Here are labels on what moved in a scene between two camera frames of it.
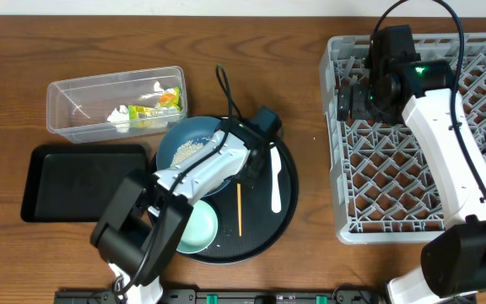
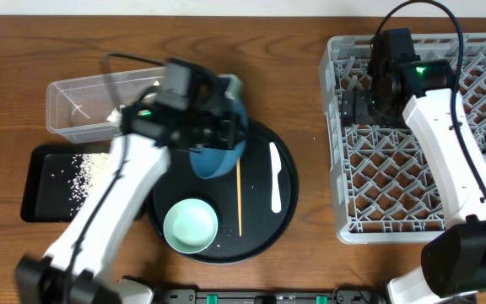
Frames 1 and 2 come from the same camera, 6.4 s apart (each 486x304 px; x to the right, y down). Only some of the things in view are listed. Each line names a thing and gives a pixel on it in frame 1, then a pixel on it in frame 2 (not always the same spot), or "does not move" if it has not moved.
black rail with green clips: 231,295 does not move
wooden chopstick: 240,209 does not move
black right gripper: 359,92 does not move
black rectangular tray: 78,183 does not move
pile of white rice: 184,150 to 89,167
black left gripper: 258,160 to 229,127
